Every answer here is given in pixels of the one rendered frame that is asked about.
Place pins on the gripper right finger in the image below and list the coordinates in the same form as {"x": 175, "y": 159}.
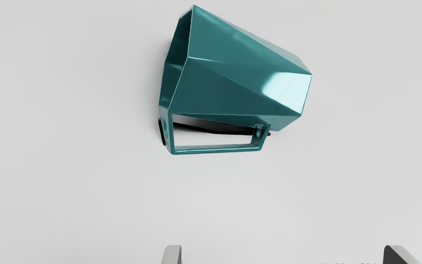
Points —
{"x": 398, "y": 256}

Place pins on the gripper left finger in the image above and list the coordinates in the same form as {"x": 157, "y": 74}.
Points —
{"x": 171, "y": 255}

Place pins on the teal faceted mug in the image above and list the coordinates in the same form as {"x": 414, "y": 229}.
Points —
{"x": 229, "y": 80}

